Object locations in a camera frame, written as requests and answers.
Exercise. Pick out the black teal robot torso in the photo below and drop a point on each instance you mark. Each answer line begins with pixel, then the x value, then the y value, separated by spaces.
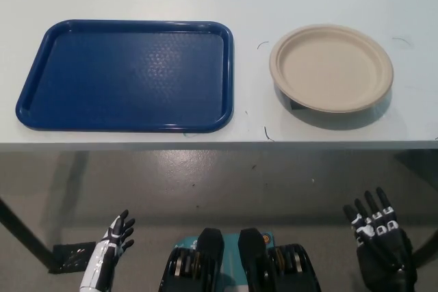
pixel 212 247

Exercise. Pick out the black metal table leg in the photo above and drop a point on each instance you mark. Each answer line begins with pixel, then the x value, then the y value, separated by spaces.
pixel 427 240
pixel 24 234

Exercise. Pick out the blue plastic tray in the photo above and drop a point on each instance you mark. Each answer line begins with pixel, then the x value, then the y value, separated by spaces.
pixel 119 76

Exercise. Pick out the beige paper plate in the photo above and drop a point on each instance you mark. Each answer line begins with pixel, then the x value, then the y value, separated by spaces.
pixel 328 66

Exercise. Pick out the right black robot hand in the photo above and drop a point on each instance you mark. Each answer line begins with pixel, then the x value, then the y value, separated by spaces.
pixel 383 254

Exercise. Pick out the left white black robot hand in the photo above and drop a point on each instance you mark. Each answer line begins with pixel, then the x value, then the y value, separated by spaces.
pixel 102 258

